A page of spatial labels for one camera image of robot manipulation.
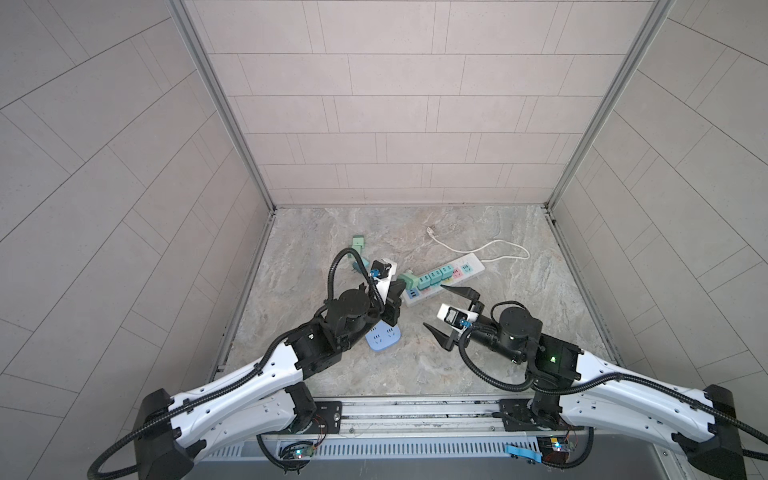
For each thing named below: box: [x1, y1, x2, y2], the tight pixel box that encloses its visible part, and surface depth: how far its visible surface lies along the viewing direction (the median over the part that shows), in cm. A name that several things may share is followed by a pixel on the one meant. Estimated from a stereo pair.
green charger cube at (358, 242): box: [352, 235, 364, 255], surface depth 104 cm
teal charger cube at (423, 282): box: [417, 275, 431, 291], surface depth 91 cm
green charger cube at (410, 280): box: [398, 273, 419, 290], surface depth 70 cm
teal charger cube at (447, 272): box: [440, 265, 454, 280], surface depth 93 cm
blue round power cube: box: [365, 319, 402, 351], surface depth 83 cm
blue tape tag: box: [505, 445, 543, 463], surface depth 67 cm
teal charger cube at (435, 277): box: [428, 269, 442, 286], surface depth 91 cm
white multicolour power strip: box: [405, 253, 485, 306], surface depth 96 cm
